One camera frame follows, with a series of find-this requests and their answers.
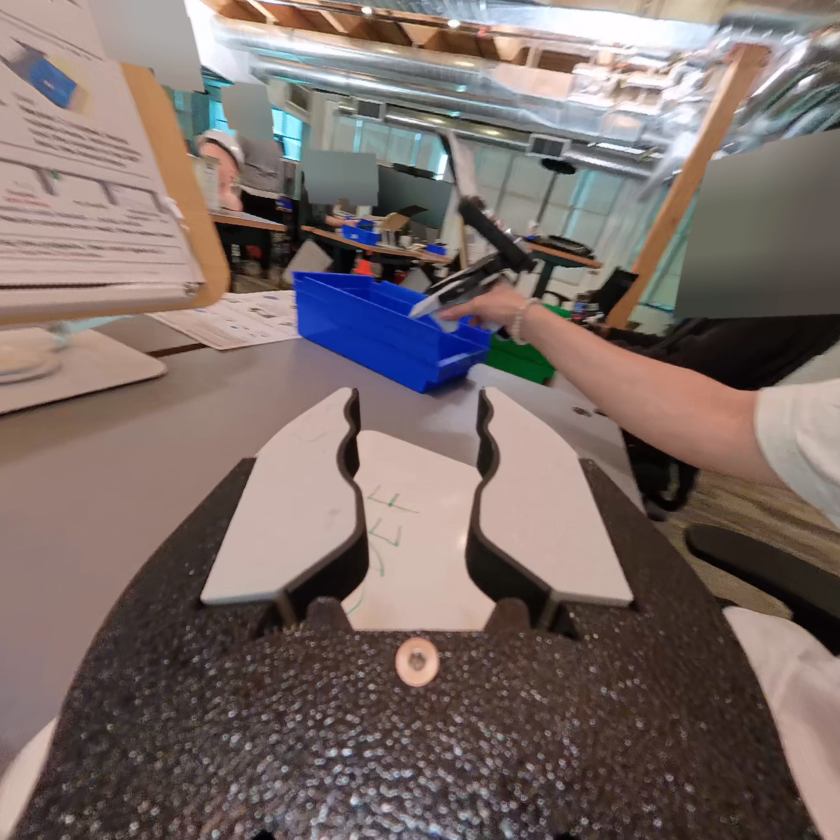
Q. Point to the wooden post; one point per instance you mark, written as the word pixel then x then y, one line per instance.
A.
pixel 689 177

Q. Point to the person's right hand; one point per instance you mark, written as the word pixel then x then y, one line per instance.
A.
pixel 492 308

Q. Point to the blue storage bin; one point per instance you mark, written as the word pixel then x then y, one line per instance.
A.
pixel 367 328

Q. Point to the silver ventilation duct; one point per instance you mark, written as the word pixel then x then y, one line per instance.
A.
pixel 459 72

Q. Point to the green storage bin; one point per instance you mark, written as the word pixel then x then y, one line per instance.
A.
pixel 518 361

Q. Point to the black computer monitor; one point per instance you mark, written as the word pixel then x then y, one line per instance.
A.
pixel 413 197

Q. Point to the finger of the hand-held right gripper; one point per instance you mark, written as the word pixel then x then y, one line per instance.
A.
pixel 453 300
pixel 472 277

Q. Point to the printed instruction paper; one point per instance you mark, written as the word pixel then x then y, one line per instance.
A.
pixel 229 321

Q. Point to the white whiteboard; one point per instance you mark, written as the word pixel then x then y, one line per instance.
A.
pixel 426 525

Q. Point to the poster board on stand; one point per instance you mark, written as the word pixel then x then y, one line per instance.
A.
pixel 466 167

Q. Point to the person's right forearm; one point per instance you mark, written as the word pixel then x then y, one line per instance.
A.
pixel 656 394

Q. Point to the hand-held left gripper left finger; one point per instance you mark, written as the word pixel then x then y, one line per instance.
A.
pixel 289 525

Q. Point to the mannequin head with hard hat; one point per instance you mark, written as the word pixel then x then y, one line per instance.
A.
pixel 220 170

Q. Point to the instruction sheet on stand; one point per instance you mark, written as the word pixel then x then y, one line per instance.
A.
pixel 190 216

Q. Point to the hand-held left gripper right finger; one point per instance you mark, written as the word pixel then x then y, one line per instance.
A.
pixel 551 525

